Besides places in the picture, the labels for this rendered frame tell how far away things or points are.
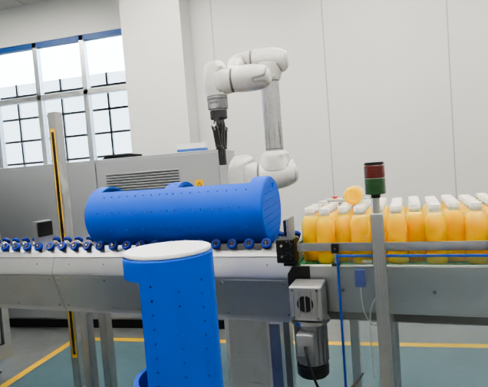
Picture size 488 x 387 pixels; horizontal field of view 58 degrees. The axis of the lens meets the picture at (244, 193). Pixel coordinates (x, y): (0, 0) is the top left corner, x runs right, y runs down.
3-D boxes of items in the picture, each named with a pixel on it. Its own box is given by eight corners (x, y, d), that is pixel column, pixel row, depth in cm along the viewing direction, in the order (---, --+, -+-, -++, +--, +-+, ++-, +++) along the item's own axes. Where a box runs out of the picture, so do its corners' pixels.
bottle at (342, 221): (348, 262, 161) (344, 212, 160) (332, 260, 166) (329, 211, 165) (359, 259, 165) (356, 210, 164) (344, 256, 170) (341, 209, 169)
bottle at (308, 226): (301, 261, 168) (298, 213, 167) (306, 257, 175) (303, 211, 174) (320, 262, 165) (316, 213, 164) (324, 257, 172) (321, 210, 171)
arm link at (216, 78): (202, 96, 187) (231, 92, 184) (198, 59, 187) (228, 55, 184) (209, 100, 198) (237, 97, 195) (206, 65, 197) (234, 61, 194)
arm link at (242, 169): (232, 193, 259) (229, 156, 257) (263, 191, 255) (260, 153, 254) (225, 196, 243) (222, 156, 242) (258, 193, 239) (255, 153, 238)
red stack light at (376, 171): (364, 178, 141) (364, 166, 141) (385, 176, 139) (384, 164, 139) (363, 179, 135) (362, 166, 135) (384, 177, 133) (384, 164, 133)
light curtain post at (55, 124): (80, 384, 278) (54, 113, 269) (88, 385, 276) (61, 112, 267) (74, 388, 272) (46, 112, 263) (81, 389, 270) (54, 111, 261)
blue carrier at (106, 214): (124, 236, 233) (117, 183, 229) (284, 233, 202) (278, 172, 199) (88, 252, 207) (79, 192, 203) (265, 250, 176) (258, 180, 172)
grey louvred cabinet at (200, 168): (43, 309, 451) (28, 168, 443) (246, 309, 400) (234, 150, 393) (2, 329, 398) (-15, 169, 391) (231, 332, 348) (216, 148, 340)
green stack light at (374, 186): (365, 193, 142) (364, 178, 141) (387, 192, 139) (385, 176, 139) (364, 195, 136) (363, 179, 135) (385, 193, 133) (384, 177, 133)
